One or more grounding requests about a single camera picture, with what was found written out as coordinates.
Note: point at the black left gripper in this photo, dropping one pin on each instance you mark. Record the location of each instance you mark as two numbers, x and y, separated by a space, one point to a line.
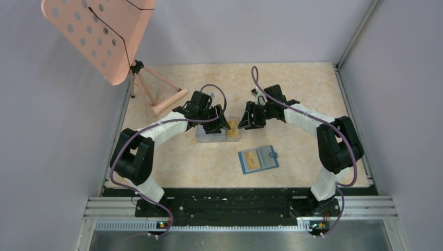
219 123

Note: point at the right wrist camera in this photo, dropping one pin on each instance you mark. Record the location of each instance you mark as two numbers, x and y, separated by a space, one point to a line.
255 93

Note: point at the yellow card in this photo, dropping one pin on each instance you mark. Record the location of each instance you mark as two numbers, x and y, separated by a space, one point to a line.
233 134

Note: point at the aluminium rail frame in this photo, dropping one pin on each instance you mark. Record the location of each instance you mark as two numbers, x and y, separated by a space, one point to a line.
120 214

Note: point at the clear plastic card box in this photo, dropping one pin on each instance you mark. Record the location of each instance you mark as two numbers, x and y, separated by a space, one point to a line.
202 137

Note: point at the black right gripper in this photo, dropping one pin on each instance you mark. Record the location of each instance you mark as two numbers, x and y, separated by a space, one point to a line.
249 122

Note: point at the gold card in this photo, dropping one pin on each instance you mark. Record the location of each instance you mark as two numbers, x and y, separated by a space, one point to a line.
251 160

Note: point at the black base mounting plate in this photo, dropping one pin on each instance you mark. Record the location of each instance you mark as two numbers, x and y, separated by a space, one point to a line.
298 197

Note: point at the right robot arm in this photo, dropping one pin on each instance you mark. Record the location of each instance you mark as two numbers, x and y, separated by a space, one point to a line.
339 147

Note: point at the blue leather card holder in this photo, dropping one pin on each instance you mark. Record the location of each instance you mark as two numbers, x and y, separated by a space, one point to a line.
268 158

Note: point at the pink perforated music stand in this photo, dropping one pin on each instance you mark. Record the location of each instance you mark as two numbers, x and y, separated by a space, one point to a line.
108 34

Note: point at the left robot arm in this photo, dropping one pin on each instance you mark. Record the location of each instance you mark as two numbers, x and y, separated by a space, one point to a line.
133 154

